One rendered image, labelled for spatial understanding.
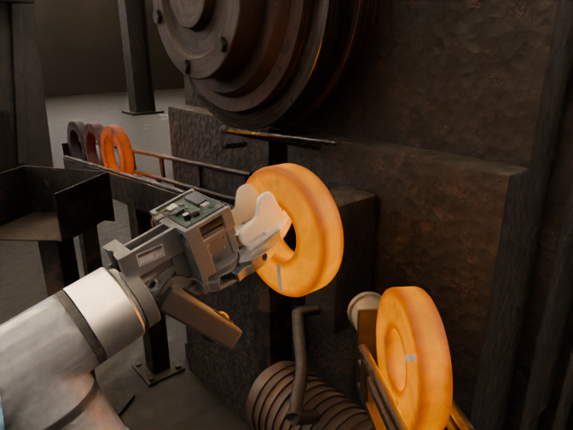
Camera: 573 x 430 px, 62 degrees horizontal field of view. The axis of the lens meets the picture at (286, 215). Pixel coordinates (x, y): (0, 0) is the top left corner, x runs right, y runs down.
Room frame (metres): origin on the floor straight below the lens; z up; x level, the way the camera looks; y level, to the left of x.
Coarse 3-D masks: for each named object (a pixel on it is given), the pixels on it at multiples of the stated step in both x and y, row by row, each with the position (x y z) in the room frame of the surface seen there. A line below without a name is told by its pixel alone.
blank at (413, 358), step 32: (416, 288) 0.46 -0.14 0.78; (384, 320) 0.49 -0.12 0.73; (416, 320) 0.41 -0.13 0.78; (384, 352) 0.48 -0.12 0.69; (416, 352) 0.39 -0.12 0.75; (448, 352) 0.39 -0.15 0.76; (416, 384) 0.38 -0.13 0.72; (448, 384) 0.37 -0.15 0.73; (416, 416) 0.37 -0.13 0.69; (448, 416) 0.37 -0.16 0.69
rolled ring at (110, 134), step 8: (104, 128) 1.49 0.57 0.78; (112, 128) 1.44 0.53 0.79; (120, 128) 1.45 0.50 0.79; (104, 136) 1.49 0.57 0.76; (112, 136) 1.44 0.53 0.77; (120, 136) 1.42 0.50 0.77; (104, 144) 1.51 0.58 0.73; (112, 144) 1.52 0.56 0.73; (120, 144) 1.40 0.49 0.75; (128, 144) 1.42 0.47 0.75; (104, 152) 1.51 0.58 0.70; (112, 152) 1.52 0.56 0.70; (120, 152) 1.41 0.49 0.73; (128, 152) 1.41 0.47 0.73; (104, 160) 1.52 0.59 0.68; (112, 160) 1.52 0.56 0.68; (120, 160) 1.41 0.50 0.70; (128, 160) 1.40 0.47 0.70; (112, 168) 1.50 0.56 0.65; (120, 168) 1.42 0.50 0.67; (128, 168) 1.40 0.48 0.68
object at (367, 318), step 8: (360, 312) 0.52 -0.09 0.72; (368, 312) 0.52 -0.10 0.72; (376, 312) 0.52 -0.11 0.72; (360, 320) 0.52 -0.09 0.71; (368, 320) 0.52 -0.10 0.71; (376, 320) 0.52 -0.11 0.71; (360, 328) 0.52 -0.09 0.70; (368, 328) 0.52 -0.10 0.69; (360, 336) 0.52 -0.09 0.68; (368, 336) 0.52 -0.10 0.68; (360, 344) 0.52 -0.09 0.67; (368, 344) 0.52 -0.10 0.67; (376, 352) 0.52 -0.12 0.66; (376, 360) 0.52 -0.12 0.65
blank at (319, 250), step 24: (264, 168) 0.54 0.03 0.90; (288, 168) 0.52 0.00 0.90; (288, 192) 0.50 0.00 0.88; (312, 192) 0.49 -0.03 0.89; (312, 216) 0.47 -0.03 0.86; (336, 216) 0.48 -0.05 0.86; (312, 240) 0.47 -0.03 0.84; (336, 240) 0.47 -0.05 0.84; (264, 264) 0.53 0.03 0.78; (288, 264) 0.50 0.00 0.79; (312, 264) 0.47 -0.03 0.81; (336, 264) 0.48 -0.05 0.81; (288, 288) 0.50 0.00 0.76; (312, 288) 0.47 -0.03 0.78
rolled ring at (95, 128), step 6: (84, 126) 1.65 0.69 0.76; (90, 126) 1.60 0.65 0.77; (96, 126) 1.59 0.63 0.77; (102, 126) 1.60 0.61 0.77; (84, 132) 1.65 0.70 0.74; (90, 132) 1.61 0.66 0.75; (96, 132) 1.56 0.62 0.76; (84, 138) 1.66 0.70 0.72; (90, 138) 1.66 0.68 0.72; (96, 138) 1.57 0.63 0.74; (84, 144) 1.67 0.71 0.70; (90, 144) 1.66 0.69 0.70; (84, 150) 1.67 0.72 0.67; (90, 150) 1.66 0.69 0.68; (90, 156) 1.65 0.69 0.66; (96, 156) 1.66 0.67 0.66; (96, 162) 1.64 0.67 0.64; (102, 162) 1.55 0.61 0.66
